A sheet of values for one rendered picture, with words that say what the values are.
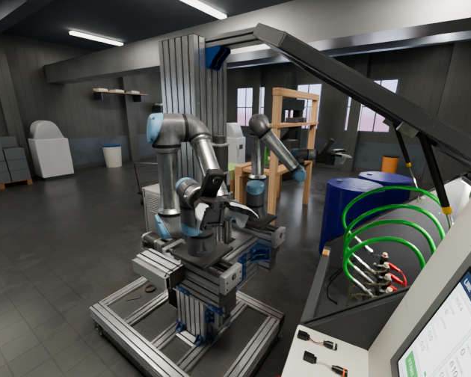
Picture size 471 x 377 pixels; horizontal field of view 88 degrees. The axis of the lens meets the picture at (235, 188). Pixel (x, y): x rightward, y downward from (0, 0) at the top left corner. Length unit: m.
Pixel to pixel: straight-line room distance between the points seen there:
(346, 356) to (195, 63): 1.27
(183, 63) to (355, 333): 1.29
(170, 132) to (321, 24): 2.42
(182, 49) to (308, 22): 2.06
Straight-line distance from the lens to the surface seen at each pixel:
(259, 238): 1.58
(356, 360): 0.97
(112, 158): 8.67
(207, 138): 1.02
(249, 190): 1.52
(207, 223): 0.66
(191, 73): 1.30
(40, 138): 7.82
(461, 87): 7.93
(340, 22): 3.09
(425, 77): 8.35
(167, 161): 1.03
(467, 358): 0.58
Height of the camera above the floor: 1.69
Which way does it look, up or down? 17 degrees down
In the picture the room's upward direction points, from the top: 1 degrees clockwise
